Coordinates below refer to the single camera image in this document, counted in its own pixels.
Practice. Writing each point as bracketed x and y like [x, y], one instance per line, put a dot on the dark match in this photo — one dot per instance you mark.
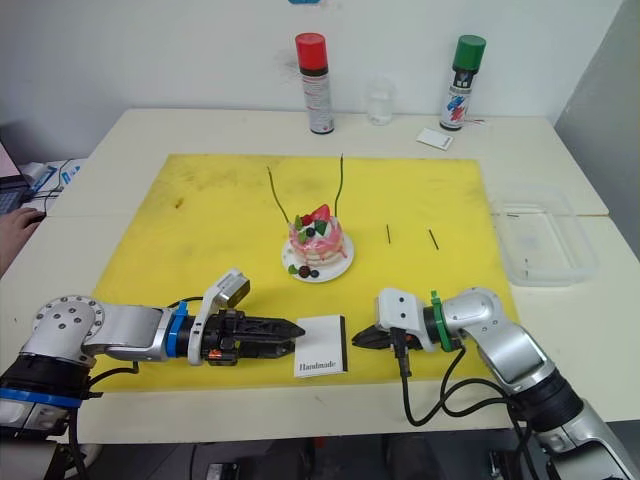
[388, 235]
[433, 239]

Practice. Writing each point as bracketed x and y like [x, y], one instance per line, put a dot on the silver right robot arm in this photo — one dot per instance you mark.
[510, 345]

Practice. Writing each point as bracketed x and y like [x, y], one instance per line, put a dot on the red-capped spray can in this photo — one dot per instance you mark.
[316, 85]

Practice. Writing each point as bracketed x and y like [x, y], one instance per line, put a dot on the clear glass cup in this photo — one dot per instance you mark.
[380, 105]

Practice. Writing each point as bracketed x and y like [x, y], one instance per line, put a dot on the clear plastic container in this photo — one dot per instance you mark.
[545, 240]

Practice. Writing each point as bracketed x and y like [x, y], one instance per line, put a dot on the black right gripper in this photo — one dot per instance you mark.
[402, 340]

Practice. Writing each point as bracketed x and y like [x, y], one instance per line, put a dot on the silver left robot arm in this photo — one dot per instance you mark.
[125, 330]

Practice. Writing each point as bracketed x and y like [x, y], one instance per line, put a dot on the bystander's bare hand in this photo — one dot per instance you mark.
[20, 225]

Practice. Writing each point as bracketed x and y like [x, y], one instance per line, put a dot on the pink laptop screen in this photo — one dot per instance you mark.
[9, 160]

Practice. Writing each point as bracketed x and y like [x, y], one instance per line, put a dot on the green-capped spray can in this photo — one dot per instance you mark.
[462, 85]

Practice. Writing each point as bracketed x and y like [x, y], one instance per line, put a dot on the white Handmade matchbox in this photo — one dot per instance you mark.
[320, 345]

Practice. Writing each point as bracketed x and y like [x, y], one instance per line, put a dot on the thin dark candle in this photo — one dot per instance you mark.
[277, 197]
[340, 185]

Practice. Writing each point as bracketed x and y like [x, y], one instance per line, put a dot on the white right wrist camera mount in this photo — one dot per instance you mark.
[400, 310]

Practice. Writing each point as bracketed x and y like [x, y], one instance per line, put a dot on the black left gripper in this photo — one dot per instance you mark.
[226, 336]

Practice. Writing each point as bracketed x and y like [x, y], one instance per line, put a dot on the pink fruit-topped cake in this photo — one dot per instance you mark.
[315, 240]

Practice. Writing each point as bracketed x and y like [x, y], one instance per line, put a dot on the blue and white box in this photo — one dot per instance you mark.
[55, 172]

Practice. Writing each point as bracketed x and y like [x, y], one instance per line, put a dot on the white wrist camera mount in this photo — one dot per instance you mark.
[400, 310]
[222, 291]

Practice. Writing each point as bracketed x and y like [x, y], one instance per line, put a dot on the yellow mat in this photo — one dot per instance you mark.
[200, 225]

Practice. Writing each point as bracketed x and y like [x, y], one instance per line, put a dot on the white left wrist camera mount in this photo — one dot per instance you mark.
[222, 291]

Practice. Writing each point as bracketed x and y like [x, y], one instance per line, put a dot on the small plain white matchbox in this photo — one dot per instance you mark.
[434, 138]

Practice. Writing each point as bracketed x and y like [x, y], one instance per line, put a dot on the dark laptop keyboard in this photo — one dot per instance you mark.
[12, 197]

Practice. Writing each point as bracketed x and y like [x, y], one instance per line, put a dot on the white round plate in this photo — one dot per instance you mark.
[340, 265]

